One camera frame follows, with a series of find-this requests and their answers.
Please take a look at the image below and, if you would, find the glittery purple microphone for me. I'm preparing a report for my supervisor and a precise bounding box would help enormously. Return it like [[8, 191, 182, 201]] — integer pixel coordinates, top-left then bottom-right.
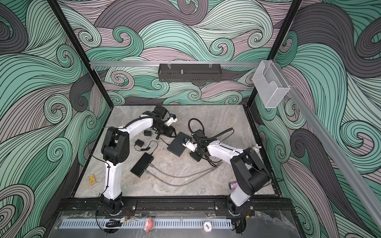
[[229, 181, 238, 190]]

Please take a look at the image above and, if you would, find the black adapter with cable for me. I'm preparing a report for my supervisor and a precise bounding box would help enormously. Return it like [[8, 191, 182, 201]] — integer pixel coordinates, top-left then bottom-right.
[[143, 130, 152, 137]]

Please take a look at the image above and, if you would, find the pink bunny figurine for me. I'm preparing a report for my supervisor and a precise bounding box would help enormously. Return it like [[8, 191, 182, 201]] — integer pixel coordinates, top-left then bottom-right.
[[253, 144, 262, 150]]

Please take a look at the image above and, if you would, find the small yellow block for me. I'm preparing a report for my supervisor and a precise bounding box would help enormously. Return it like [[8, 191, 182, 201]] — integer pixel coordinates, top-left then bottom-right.
[[87, 174, 97, 186]]

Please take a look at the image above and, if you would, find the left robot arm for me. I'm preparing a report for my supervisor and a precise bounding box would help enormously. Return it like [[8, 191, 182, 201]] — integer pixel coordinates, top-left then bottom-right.
[[99, 105, 178, 216]]

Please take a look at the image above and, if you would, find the round white pink object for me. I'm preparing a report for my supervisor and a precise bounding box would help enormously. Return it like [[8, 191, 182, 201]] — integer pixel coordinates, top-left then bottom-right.
[[203, 222, 212, 233]]

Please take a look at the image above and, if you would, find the grey ethernet cable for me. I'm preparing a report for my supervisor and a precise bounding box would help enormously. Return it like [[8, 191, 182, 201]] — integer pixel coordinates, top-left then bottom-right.
[[145, 165, 222, 187], [148, 162, 216, 179]]

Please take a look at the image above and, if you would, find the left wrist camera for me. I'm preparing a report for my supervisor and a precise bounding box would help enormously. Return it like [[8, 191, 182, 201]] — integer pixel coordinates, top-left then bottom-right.
[[165, 114, 178, 127]]

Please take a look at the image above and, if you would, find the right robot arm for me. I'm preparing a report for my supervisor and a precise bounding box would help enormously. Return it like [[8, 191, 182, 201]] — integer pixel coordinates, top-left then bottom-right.
[[183, 118, 272, 216]]

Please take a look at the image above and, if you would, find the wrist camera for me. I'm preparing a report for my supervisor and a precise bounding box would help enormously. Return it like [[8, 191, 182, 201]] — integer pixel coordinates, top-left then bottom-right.
[[182, 138, 197, 152], [165, 114, 178, 127]]

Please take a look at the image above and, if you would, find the small black ribbed switch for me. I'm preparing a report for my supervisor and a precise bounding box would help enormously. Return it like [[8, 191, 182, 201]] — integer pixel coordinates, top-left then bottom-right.
[[130, 153, 154, 178]]

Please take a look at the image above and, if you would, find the large black network switch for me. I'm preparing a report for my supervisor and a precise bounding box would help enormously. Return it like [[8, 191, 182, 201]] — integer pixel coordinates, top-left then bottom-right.
[[167, 132, 191, 157]]

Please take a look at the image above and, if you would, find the clear acrylic wall box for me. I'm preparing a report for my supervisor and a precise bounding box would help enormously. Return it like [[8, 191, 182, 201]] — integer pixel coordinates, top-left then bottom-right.
[[252, 60, 290, 109]]

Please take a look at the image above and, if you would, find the small black power adapter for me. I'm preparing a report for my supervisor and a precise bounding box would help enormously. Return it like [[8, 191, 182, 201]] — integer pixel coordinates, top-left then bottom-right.
[[134, 139, 159, 155]]

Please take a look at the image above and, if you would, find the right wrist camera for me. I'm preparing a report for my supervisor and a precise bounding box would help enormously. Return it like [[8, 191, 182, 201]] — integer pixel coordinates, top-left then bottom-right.
[[182, 138, 197, 152]]

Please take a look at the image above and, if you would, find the black perforated wall tray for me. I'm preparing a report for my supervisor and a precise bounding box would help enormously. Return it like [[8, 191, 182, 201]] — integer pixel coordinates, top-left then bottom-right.
[[158, 63, 222, 83]]

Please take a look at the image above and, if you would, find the pink toy on duct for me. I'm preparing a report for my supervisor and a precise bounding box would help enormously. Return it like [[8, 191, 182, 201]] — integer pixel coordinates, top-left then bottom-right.
[[143, 217, 154, 234]]

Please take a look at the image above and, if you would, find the white slotted cable duct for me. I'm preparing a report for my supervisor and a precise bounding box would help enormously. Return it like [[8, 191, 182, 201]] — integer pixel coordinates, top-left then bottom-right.
[[58, 218, 233, 230]]

